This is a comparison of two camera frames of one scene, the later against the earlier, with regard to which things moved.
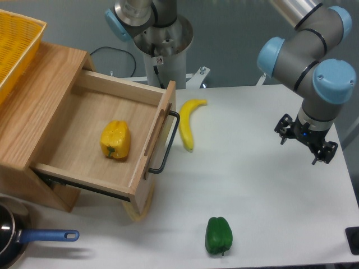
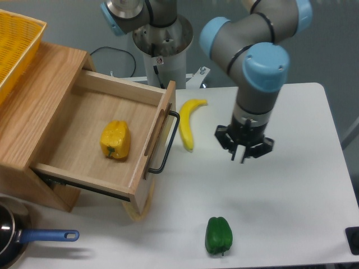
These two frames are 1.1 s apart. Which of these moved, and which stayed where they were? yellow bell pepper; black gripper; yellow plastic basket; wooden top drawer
Moved: black gripper
Stayed: yellow bell pepper; yellow plastic basket; wooden top drawer
